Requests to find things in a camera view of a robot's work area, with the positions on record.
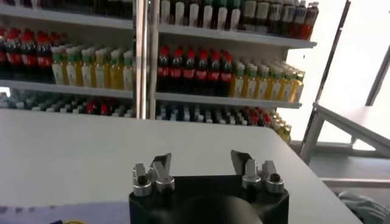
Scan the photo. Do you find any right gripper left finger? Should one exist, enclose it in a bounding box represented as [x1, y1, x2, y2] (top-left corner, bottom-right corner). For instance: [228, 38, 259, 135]
[132, 152, 176, 197]

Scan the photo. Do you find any purple t-shirt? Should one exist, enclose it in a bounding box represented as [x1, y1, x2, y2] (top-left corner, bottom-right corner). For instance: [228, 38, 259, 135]
[0, 199, 131, 224]

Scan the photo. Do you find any grey metal shelf unit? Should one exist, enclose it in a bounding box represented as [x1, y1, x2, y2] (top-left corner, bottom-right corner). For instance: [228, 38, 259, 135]
[146, 0, 317, 121]
[0, 0, 147, 119]

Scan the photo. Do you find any black slanted pole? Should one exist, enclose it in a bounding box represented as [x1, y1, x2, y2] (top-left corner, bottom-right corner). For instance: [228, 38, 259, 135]
[313, 0, 352, 104]

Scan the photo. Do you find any dark bottle green white label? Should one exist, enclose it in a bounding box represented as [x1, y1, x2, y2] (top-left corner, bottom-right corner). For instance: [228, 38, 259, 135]
[216, 0, 229, 30]
[229, 0, 242, 31]
[174, 0, 186, 26]
[202, 0, 215, 29]
[188, 0, 200, 27]
[160, 0, 172, 24]

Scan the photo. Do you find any grey metal frame rack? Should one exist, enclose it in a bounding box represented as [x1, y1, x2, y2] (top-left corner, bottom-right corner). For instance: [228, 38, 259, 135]
[300, 102, 390, 188]

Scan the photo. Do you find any grey white garment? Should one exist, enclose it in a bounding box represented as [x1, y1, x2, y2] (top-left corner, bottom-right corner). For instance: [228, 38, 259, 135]
[338, 191, 390, 224]

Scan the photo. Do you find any dark bottle blue white label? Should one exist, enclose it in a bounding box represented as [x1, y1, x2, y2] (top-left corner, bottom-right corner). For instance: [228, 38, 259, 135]
[291, 1, 308, 39]
[279, 0, 296, 37]
[267, 0, 283, 35]

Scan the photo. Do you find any dark bottle tan label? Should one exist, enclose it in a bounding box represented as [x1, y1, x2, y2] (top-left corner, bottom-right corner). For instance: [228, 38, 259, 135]
[255, 0, 269, 33]
[242, 0, 257, 33]

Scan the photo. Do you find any yellow juice bottle green label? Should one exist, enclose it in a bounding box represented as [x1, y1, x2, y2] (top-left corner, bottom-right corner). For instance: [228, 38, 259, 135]
[264, 66, 283, 100]
[255, 64, 271, 100]
[122, 50, 134, 91]
[66, 47, 79, 86]
[288, 71, 306, 103]
[51, 47, 65, 85]
[94, 49, 108, 89]
[109, 49, 123, 90]
[229, 62, 246, 98]
[243, 63, 258, 99]
[80, 48, 94, 88]
[277, 68, 295, 102]

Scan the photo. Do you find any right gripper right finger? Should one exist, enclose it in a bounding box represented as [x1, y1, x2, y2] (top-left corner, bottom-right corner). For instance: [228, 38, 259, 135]
[230, 149, 285, 195]

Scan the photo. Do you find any red drink bottle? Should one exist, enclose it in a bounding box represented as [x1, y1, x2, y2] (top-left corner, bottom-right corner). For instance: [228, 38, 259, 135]
[301, 2, 320, 41]

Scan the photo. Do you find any dark window frame bar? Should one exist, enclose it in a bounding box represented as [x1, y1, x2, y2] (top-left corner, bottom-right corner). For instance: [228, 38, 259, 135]
[364, 52, 390, 107]

